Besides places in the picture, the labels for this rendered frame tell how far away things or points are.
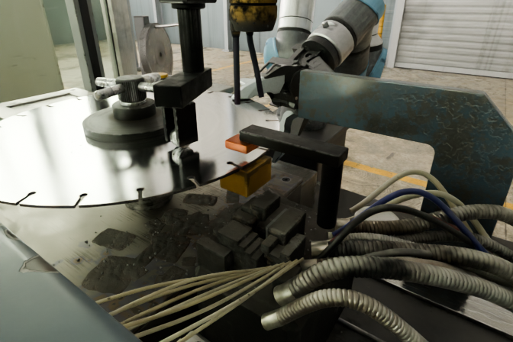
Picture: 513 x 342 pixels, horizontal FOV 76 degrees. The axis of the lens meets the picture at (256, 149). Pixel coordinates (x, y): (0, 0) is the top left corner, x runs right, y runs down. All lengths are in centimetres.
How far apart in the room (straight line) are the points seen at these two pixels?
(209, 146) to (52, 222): 21
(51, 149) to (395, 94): 36
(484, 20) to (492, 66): 67
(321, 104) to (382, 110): 8
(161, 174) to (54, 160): 11
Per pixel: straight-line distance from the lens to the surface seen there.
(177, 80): 31
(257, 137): 27
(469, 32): 612
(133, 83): 38
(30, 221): 46
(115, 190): 27
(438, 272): 26
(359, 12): 64
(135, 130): 36
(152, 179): 28
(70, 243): 40
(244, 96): 47
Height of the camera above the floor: 108
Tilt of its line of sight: 25 degrees down
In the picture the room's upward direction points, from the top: straight up
